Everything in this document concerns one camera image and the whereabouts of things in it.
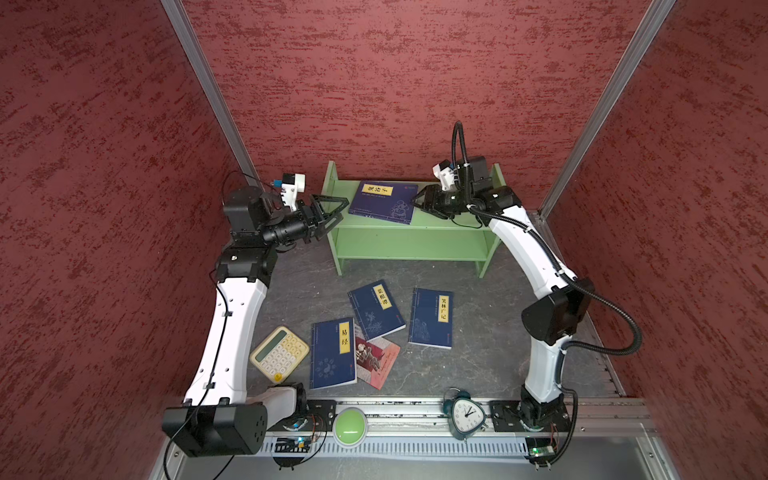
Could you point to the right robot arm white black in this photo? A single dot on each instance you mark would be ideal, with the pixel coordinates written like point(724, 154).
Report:
point(552, 320)

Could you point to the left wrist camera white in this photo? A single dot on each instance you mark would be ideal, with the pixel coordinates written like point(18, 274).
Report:
point(290, 186)

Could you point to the blue book centre yellow label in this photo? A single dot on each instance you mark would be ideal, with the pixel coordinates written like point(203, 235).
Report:
point(375, 310)

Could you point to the teal triangular alarm clock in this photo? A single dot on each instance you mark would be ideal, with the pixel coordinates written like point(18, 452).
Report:
point(465, 416)

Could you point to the left small circuit board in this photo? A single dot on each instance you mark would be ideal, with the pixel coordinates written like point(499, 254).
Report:
point(290, 452)

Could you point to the blue book Xiaolin Guangji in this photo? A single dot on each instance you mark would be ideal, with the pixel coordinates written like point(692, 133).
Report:
point(432, 318)

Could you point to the cream yellow calculator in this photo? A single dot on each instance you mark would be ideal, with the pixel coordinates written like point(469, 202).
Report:
point(279, 354)

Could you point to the green wooden two-tier shelf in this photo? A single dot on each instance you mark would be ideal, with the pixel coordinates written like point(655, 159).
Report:
point(426, 238)

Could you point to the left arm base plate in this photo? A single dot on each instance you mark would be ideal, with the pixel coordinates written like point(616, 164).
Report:
point(317, 415)

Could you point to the green round push button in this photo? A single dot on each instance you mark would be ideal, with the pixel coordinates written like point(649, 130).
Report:
point(350, 427)

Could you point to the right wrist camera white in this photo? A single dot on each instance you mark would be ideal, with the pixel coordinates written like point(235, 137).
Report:
point(446, 175)

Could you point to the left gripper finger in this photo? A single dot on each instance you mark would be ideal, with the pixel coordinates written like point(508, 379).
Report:
point(324, 227)
point(325, 205)

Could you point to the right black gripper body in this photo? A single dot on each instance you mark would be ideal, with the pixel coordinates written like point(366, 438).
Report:
point(457, 200)

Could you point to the blue book Yijing yellow label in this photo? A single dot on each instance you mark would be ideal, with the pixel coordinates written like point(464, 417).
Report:
point(333, 361)

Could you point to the blue book Guiguzi yellow label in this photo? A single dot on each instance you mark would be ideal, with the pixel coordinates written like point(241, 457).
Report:
point(386, 201)

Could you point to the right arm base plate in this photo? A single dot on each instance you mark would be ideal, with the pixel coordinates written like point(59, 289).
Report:
point(504, 415)

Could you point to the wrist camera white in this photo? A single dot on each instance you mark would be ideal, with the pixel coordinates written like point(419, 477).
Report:
point(290, 186)
point(446, 175)

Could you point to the small circuit board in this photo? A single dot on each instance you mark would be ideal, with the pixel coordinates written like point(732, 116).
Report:
point(541, 451)
point(290, 452)

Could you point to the right small circuit board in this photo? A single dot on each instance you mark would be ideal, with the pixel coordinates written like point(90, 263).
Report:
point(541, 451)

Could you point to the red magazine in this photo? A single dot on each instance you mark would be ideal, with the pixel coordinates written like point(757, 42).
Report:
point(374, 359)

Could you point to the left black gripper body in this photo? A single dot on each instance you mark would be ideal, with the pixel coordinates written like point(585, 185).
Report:
point(292, 226)

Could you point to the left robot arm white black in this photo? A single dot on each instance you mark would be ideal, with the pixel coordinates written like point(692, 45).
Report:
point(216, 417)

